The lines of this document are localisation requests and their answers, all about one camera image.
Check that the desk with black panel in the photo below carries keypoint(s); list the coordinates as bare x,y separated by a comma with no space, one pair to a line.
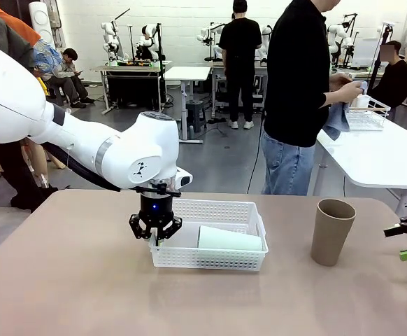
130,87

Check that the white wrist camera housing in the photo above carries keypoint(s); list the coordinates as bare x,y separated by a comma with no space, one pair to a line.
185,179

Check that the person's left hand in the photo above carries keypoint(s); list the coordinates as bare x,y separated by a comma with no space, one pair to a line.
340,82

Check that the large white table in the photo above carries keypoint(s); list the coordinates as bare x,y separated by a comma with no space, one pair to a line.
382,157

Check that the tall brown cup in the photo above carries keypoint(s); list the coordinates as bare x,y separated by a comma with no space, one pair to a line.
329,241

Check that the grey plastic stool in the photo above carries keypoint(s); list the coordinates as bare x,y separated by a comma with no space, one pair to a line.
196,115

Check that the white workbench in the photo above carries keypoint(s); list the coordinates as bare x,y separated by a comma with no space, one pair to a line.
217,66

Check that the person's right hand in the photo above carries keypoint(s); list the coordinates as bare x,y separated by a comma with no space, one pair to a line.
352,92

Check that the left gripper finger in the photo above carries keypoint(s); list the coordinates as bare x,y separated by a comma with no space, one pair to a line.
171,228
140,229

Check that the seated person black sweater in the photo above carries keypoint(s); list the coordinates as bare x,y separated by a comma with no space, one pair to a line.
396,84

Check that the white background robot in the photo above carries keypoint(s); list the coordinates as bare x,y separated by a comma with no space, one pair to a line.
336,35
147,42
110,45
265,38
207,35

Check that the blue cleaning cloth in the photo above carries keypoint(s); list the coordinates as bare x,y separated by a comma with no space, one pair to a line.
338,119

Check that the black tripod stand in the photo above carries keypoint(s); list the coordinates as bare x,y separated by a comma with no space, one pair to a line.
388,24

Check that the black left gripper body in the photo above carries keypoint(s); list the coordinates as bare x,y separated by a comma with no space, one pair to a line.
156,208

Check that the person's right forearm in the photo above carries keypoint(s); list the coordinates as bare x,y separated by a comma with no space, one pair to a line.
333,99

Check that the seated person grey jacket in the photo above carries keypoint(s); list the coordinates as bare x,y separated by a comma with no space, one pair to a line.
62,70

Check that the small white desk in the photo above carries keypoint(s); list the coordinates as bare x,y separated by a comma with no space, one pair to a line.
189,71

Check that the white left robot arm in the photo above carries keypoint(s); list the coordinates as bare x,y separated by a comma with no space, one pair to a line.
84,140

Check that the person in black shirt jeans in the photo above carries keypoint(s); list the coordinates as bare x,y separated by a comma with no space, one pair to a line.
294,70

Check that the standing person all black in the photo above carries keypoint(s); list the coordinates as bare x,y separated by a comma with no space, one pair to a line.
240,42

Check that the white perforated plastic basket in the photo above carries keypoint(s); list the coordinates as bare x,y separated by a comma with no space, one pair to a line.
207,259

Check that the white cup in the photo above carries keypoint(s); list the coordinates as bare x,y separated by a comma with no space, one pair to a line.
362,101

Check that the pale green cup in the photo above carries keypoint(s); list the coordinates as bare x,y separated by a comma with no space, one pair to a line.
231,239

